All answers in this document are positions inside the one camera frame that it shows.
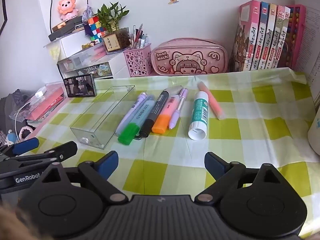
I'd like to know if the blue highlighter pen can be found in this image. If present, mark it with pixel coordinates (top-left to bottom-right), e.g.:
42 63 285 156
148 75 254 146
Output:
117 95 157 146

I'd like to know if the clear storage box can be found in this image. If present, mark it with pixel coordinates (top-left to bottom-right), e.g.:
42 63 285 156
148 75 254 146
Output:
57 45 108 68

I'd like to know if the black cable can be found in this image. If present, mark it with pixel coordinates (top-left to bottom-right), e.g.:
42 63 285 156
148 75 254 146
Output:
49 0 54 33

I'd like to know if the lucky bamboo plant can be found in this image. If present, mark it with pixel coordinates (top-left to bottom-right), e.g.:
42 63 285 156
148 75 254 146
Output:
96 2 130 34

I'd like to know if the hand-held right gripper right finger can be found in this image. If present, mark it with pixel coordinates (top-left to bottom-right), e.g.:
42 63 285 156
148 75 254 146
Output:
195 152 284 204

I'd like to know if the white paper stack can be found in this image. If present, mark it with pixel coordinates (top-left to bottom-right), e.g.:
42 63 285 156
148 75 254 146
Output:
292 0 320 98

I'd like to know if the pink lion toy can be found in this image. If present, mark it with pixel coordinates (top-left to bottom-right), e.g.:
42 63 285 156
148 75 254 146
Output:
57 0 80 20

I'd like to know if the peach pink pen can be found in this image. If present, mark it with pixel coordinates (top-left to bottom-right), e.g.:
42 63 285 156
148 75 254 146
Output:
197 81 227 120

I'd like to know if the white drawer organizer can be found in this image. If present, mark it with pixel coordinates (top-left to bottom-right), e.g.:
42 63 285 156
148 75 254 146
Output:
57 52 130 80

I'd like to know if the pink highlighter orange cap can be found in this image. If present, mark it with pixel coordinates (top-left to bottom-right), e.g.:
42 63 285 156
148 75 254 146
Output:
151 94 180 134

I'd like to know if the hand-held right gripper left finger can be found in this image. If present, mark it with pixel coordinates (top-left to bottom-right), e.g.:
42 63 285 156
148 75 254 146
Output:
37 151 129 204

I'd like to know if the white cable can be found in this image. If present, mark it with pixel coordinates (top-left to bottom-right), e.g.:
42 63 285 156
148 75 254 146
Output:
14 97 38 140

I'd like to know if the purple pen with toy cap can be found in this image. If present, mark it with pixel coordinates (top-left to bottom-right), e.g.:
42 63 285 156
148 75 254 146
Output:
115 92 148 137

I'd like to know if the black picture frame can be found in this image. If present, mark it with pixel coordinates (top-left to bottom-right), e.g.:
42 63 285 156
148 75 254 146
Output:
0 0 8 34

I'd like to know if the pink cartoon pencil case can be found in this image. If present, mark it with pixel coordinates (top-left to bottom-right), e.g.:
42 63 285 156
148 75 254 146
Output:
151 38 228 77

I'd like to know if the pink abacus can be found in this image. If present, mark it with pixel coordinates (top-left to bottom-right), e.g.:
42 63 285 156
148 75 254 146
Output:
279 4 307 68

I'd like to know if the white eraser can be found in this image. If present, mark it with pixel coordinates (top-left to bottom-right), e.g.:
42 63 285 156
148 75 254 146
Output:
162 85 184 96

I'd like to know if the purple mechanical pencil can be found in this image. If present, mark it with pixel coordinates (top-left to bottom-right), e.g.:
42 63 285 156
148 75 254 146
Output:
168 88 188 130

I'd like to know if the pink perforated pen holder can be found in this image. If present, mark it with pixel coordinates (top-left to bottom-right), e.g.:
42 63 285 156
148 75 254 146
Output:
122 42 152 77

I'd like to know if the white green glue stick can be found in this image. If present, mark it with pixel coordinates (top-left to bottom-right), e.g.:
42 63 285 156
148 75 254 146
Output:
187 91 209 141

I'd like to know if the blue spine book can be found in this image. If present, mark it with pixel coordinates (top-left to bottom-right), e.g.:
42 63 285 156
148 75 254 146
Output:
250 2 270 71

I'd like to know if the purple hanging charm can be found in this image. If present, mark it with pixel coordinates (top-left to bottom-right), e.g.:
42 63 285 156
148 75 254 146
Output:
81 0 95 37

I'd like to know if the pink plush toy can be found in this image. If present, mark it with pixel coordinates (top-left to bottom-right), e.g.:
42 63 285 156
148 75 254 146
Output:
17 126 36 140

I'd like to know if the black box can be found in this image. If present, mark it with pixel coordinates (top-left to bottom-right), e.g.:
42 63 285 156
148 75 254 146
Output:
48 16 90 42

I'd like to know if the black smartphone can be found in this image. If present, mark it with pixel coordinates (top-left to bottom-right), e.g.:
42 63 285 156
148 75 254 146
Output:
63 74 97 98

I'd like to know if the dark grey marker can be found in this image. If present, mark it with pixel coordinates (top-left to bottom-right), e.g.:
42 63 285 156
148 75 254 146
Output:
134 91 170 140

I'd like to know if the bunch of pens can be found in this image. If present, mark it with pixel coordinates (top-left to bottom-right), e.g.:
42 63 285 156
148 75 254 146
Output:
129 23 150 50

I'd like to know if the clear plastic organizer tray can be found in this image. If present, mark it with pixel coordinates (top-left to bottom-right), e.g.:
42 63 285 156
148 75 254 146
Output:
70 85 135 150

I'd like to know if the pink book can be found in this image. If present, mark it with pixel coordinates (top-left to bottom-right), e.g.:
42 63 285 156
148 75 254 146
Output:
26 86 66 122

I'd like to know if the colourful puzzle cube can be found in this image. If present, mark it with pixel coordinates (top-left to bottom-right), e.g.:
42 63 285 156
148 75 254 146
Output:
84 16 105 44

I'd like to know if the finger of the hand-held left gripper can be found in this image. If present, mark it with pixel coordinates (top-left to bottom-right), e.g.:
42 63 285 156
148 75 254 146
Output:
0 137 40 157
0 141 78 173

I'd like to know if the grey backpack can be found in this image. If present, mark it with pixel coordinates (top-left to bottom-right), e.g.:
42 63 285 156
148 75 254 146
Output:
0 89 33 130

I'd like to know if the green checked tablecloth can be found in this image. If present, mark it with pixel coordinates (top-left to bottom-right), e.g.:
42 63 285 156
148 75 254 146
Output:
25 68 320 239

